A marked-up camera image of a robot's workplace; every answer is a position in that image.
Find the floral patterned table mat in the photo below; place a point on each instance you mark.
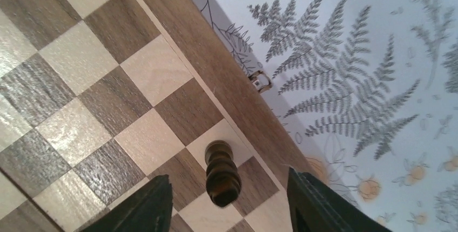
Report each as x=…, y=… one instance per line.
x=367, y=89

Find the wooden chessboard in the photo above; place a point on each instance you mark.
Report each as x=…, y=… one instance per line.
x=97, y=99

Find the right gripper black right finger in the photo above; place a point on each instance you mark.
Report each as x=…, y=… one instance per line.
x=314, y=207

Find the dark chess piece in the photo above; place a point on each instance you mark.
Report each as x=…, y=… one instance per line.
x=223, y=182

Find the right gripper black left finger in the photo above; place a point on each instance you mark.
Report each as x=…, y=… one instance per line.
x=147, y=209

